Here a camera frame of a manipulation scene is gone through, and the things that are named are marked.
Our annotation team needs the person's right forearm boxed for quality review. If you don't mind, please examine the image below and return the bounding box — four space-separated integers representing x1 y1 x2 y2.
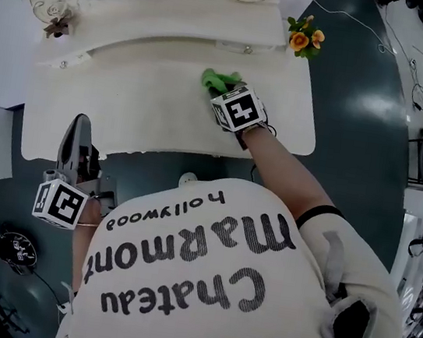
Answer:
234 124 354 234

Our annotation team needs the grey black shoulder bag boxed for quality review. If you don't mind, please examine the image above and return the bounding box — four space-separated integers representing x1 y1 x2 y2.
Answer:
306 227 416 338

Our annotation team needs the black floor cable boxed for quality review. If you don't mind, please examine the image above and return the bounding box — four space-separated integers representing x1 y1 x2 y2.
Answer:
28 270 70 307

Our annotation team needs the orange artificial flower bouquet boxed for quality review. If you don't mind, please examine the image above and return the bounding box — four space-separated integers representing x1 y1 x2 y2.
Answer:
282 12 330 63

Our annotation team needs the black round floor device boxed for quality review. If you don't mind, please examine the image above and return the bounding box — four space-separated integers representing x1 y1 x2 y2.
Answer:
0 229 41 276

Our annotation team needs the small dried flower ornament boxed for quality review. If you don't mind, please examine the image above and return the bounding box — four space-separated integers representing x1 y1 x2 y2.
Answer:
41 9 78 42

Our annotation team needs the person's left forearm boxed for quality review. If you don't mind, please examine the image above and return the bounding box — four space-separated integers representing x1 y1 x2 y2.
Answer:
63 199 104 299

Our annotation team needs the long white floor cable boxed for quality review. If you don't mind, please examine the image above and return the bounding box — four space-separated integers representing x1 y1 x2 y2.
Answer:
305 0 402 55

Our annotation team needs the white dressing table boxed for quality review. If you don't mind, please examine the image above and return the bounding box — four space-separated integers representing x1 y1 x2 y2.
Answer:
16 0 336 203

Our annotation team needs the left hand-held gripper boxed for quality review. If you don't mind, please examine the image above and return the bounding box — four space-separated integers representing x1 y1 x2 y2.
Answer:
29 107 130 238

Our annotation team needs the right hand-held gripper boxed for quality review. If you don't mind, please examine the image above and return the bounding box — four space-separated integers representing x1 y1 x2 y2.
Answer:
203 79 277 154

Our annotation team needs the green cloth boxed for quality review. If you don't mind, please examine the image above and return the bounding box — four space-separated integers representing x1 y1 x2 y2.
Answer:
199 66 245 100

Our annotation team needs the person's white printed shirt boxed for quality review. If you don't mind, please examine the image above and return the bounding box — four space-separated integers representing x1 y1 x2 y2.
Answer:
54 154 421 338

